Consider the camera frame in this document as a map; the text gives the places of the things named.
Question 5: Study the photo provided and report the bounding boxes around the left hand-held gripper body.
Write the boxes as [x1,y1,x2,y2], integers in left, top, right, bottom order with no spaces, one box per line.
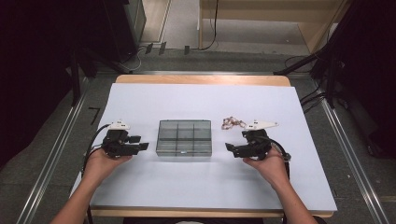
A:
[101,119,140,159]

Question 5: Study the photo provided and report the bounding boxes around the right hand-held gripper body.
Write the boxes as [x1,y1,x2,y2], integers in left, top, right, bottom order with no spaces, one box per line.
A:
[241,119,280,161]

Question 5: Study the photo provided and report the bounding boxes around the pink bead bracelet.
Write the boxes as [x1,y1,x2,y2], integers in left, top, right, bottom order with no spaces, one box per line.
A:
[220,116,248,132]

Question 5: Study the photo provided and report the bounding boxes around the clear plastic compartment box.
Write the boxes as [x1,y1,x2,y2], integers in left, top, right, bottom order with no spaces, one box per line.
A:
[155,119,213,158]

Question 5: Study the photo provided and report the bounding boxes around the person's left hand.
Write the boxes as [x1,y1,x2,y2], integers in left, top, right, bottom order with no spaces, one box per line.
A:
[83,147,134,188]

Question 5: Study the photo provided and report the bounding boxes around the person's right hand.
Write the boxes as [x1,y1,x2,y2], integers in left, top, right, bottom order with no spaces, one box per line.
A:
[242,147,291,190]

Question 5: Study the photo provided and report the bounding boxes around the white table sheet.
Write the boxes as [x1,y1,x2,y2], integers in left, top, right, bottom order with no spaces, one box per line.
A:
[69,82,338,213]

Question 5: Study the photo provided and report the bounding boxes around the wooden table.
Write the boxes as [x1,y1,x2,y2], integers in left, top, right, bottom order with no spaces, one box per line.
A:
[89,74,334,218]

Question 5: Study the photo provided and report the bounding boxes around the person's dark clothing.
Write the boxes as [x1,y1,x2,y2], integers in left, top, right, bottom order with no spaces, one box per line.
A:
[121,217,329,224]

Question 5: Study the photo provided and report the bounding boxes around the black slanted stand bar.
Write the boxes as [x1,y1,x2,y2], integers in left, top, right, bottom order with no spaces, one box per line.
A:
[273,0,359,77]

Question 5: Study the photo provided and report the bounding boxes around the black cabinet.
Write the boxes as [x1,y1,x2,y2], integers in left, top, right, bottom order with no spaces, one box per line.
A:
[101,0,148,63]

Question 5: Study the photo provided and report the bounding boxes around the dark curtain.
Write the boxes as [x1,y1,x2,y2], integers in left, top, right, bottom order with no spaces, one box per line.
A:
[311,0,396,160]
[0,0,108,171]

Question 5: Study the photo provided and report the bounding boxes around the light wooden bench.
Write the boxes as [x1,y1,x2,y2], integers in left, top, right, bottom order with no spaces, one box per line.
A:
[197,0,354,54]

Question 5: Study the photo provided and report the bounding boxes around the left hand-held gripper cable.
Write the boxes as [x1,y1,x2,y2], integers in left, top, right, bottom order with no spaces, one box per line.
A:
[81,123,112,224]

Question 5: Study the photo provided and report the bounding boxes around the metal floor rail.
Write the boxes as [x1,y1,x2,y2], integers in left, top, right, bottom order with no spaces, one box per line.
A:
[319,98,390,224]
[16,77,91,224]

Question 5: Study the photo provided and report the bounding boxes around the black floor cables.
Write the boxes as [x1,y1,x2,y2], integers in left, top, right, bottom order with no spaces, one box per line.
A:
[283,54,328,114]

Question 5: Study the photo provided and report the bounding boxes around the white floor cable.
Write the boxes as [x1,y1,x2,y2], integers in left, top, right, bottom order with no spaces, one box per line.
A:
[120,46,148,73]

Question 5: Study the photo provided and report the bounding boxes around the black upright stand post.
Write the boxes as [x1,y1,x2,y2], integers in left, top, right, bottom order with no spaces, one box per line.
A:
[69,46,82,107]

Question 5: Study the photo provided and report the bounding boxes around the black hanging cable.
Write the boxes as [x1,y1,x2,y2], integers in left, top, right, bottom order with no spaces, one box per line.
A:
[198,0,219,51]

